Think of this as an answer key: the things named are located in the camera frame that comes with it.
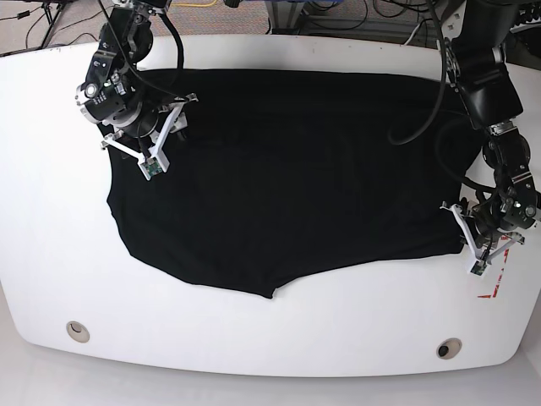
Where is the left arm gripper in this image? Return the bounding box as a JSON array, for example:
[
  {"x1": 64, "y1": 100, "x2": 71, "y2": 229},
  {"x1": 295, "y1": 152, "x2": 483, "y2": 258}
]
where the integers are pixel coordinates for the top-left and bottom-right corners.
[{"x1": 440, "y1": 200, "x2": 525, "y2": 266}]

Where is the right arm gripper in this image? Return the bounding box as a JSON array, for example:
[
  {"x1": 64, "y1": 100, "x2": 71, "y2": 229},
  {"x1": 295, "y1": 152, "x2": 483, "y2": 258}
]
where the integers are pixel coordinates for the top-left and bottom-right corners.
[{"x1": 101, "y1": 93, "x2": 199, "y2": 171}]

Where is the black t-shirt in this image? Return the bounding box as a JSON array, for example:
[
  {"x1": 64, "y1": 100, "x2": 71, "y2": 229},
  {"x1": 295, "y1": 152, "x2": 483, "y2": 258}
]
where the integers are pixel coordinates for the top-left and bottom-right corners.
[{"x1": 107, "y1": 69, "x2": 484, "y2": 298}]

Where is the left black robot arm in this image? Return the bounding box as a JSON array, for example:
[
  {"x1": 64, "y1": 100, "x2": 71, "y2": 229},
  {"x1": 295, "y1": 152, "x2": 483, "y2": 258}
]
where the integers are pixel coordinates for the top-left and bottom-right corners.
[{"x1": 387, "y1": 1, "x2": 540, "y2": 276}]

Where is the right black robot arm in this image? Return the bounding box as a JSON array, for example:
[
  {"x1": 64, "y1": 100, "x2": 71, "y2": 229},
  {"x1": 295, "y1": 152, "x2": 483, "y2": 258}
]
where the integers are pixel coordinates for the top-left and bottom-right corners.
[{"x1": 75, "y1": 1, "x2": 198, "y2": 179}]

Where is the red tape rectangle marking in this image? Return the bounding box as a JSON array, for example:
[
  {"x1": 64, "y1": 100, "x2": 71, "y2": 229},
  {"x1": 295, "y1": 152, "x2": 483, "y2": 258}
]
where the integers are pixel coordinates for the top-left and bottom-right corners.
[{"x1": 477, "y1": 249, "x2": 510, "y2": 299}]

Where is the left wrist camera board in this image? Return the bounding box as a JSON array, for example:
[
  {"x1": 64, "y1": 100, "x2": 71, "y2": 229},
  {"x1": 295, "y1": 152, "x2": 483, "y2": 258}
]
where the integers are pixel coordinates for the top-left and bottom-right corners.
[{"x1": 469, "y1": 261, "x2": 488, "y2": 277}]

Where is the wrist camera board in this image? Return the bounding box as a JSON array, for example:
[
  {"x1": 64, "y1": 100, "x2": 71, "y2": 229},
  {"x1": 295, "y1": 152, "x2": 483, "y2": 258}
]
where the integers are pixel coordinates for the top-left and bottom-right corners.
[
  {"x1": 139, "y1": 157, "x2": 166, "y2": 181},
  {"x1": 469, "y1": 261, "x2": 488, "y2": 277}
]

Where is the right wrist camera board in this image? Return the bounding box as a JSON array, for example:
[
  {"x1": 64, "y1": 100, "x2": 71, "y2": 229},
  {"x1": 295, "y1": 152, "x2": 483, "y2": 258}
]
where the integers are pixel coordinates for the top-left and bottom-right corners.
[{"x1": 139, "y1": 157, "x2": 166, "y2": 181}]

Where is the right table cable grommet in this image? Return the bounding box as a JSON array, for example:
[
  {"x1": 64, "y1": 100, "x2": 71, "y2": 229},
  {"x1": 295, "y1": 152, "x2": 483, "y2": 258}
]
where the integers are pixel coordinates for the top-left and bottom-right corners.
[{"x1": 436, "y1": 337, "x2": 462, "y2": 360}]

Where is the table cable grommet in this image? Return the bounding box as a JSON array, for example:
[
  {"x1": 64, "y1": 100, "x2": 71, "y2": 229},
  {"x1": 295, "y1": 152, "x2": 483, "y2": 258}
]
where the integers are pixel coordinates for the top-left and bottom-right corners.
[
  {"x1": 436, "y1": 337, "x2": 462, "y2": 360},
  {"x1": 66, "y1": 321, "x2": 90, "y2": 343}
]

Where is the left table cable grommet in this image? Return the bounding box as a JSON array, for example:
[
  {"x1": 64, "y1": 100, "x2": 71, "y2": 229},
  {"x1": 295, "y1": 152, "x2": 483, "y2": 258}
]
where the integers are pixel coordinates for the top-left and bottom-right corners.
[{"x1": 66, "y1": 321, "x2": 90, "y2": 343}]

